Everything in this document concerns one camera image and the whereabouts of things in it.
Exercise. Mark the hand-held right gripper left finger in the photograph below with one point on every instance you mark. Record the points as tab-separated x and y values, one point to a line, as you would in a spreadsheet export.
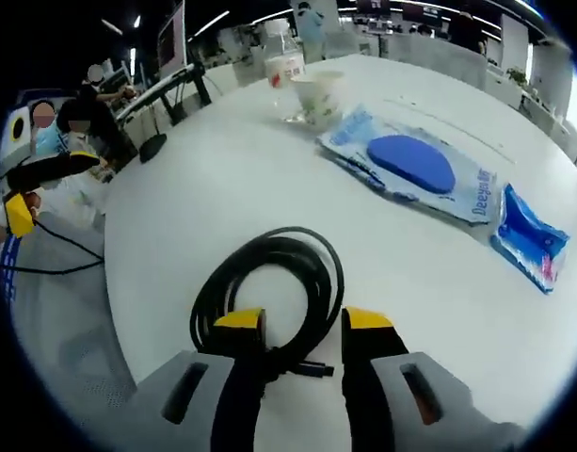
236	386

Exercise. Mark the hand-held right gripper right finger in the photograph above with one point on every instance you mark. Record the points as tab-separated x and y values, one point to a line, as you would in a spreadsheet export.
368	386

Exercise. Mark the blue tissue packet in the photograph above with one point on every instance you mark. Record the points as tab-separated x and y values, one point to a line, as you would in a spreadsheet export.
523	235

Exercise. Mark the light blue wet wipes pack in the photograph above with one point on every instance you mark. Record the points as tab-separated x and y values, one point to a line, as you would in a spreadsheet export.
410	160

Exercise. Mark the clear plastic water bottle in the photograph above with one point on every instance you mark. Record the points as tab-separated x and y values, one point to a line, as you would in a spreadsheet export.
284	70

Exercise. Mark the floral paper cup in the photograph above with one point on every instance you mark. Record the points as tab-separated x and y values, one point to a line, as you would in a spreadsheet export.
322	100

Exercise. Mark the black computer mouse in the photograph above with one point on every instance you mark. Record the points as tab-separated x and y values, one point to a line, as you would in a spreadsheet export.
152	147

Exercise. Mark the white standing desk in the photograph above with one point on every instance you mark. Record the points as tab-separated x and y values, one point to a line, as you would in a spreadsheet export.
151	92

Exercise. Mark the white table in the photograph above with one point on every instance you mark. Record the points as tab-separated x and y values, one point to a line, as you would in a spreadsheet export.
222	188

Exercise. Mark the large monitor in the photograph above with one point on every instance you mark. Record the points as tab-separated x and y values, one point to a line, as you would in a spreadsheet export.
171	40

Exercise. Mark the white partition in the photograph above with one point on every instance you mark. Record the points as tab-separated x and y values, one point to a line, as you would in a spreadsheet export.
434	61

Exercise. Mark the green potted plant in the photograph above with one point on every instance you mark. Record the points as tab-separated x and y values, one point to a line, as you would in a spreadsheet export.
517	77

